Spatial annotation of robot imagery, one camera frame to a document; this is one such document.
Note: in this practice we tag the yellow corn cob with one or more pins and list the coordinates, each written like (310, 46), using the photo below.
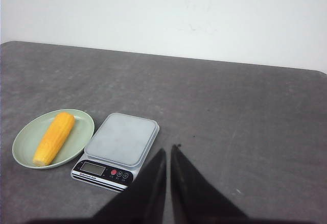
(53, 139)

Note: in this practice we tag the light green oval plate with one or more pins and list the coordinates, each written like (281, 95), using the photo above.
(27, 140)

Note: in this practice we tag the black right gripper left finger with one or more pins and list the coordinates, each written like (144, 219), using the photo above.
(144, 200)

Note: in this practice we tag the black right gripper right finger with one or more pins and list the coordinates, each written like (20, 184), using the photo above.
(199, 201)

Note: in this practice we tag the silver digital kitchen scale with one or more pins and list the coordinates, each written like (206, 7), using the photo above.
(116, 152)

